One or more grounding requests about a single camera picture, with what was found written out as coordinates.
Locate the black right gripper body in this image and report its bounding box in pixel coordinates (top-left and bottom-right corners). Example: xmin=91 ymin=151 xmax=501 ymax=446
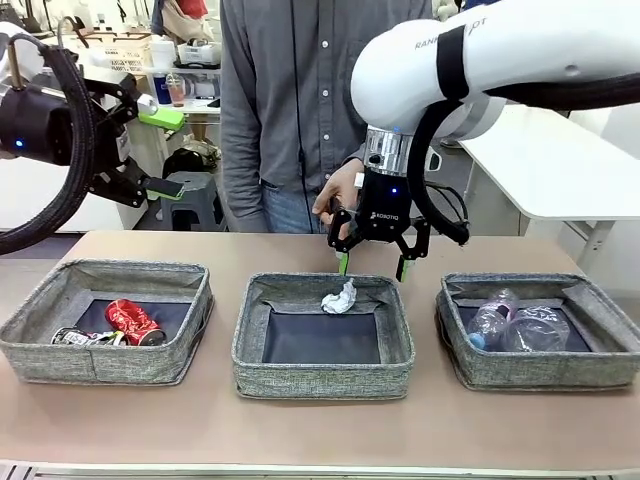
xmin=354 ymin=168 xmax=417 ymax=244

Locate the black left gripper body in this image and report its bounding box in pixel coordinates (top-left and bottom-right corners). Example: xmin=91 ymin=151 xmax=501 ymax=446
xmin=0 ymin=85 xmax=122 ymax=175

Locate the white paper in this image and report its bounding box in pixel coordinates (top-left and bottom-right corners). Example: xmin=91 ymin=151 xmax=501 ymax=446
xmin=320 ymin=278 xmax=357 ymax=315

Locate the clear plastic water bottle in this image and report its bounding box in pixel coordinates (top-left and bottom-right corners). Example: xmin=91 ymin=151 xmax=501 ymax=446
xmin=467 ymin=288 xmax=521 ymax=351

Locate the crushed red soda can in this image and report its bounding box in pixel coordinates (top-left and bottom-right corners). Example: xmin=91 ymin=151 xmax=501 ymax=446
xmin=103 ymin=298 xmax=166 ymax=347

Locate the clear plastic cup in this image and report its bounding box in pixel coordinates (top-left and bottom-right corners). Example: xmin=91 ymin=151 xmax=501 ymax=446
xmin=502 ymin=304 xmax=571 ymax=354

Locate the crushed black soda can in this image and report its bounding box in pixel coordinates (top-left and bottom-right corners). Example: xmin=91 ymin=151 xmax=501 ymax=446
xmin=51 ymin=326 xmax=126 ymax=347

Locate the person's right forearm grey sleeve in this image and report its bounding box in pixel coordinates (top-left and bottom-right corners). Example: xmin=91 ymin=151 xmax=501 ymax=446
xmin=220 ymin=124 xmax=269 ymax=234

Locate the person's left forearm grey sleeve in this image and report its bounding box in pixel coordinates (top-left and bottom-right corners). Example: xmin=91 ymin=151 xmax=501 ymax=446
xmin=344 ymin=139 xmax=374 ymax=171

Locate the person's left hand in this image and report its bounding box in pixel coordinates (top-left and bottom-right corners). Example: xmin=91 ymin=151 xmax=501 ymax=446
xmin=312 ymin=158 xmax=369 ymax=229

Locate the pink drink cup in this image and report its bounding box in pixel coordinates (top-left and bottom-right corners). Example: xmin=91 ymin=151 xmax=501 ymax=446
xmin=168 ymin=73 xmax=187 ymax=108

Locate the grey plastic stool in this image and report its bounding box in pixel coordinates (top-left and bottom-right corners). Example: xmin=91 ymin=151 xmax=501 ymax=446
xmin=144 ymin=171 xmax=225 ymax=232

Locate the white desk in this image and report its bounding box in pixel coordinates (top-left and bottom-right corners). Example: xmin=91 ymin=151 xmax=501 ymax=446
xmin=116 ymin=67 xmax=224 ymax=166

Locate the black bag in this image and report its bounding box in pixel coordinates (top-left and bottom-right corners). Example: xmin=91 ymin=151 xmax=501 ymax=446
xmin=162 ymin=144 xmax=222 ymax=181

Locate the white plastic jug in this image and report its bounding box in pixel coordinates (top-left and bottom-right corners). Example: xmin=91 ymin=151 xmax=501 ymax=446
xmin=149 ymin=35 xmax=177 ymax=70

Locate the white tabletop appliance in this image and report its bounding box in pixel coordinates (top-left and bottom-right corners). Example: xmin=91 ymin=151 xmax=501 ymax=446
xmin=175 ymin=39 xmax=222 ymax=70

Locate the background person with beige bag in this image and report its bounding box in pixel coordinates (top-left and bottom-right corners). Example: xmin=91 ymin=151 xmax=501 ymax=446
xmin=151 ymin=0 xmax=221 ymax=45

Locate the person in grey shirt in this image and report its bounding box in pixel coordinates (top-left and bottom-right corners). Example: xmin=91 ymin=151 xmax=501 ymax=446
xmin=219 ymin=0 xmax=434 ymax=235

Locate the grey fabric basket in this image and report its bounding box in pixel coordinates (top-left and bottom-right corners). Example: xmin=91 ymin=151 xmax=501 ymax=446
xmin=0 ymin=258 xmax=215 ymax=386
xmin=231 ymin=271 xmax=416 ymax=400
xmin=434 ymin=272 xmax=640 ymax=392

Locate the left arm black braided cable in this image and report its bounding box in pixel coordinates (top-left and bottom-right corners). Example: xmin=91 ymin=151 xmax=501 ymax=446
xmin=0 ymin=34 xmax=97 ymax=256

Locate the thin black cord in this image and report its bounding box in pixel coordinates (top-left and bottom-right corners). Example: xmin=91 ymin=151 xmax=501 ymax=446
xmin=292 ymin=0 xmax=310 ymax=234

